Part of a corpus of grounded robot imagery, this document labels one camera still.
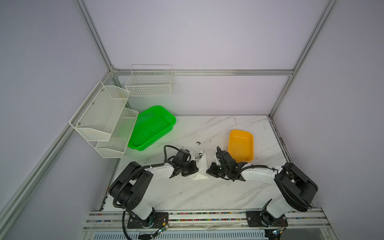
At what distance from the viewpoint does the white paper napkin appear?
0.89 m

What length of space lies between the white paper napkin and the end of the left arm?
0.08 metres

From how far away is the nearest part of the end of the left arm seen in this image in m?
0.70
